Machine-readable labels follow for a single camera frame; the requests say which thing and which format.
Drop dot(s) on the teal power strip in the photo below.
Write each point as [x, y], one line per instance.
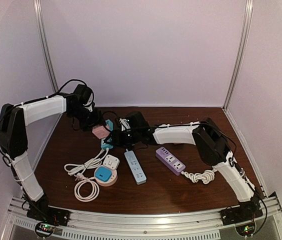
[106, 142]

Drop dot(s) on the aluminium front rail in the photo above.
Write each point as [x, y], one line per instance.
[85, 225]

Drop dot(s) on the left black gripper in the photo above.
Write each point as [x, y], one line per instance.
[98, 119]

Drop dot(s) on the right aluminium frame post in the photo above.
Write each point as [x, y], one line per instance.
[245, 31]

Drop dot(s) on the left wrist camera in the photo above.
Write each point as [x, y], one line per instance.
[85, 96]

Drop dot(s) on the light blue power strip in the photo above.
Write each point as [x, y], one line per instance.
[135, 167]

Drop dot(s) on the left aluminium frame post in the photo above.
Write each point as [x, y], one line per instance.
[44, 44]

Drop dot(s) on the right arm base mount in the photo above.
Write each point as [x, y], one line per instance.
[239, 214]

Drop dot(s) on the pink cube socket adapter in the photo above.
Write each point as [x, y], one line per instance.
[101, 131]

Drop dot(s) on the purple usb power strip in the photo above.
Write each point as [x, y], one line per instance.
[170, 161]

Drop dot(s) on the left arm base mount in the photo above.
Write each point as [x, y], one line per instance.
[51, 215]

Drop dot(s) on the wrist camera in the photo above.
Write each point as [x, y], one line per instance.
[134, 119]
[85, 96]

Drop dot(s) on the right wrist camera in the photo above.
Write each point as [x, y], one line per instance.
[134, 119]

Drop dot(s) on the blue square adapter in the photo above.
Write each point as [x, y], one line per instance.
[102, 174]

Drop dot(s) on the aluminium frame post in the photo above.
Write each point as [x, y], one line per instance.
[245, 31]
[44, 44]

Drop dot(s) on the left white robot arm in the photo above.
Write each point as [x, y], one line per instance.
[14, 120]

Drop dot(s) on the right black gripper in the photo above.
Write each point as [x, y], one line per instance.
[118, 140]

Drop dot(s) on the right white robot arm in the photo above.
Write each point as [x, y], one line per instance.
[212, 146]

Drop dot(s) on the white square socket adapter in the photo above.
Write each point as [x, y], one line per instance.
[111, 162]

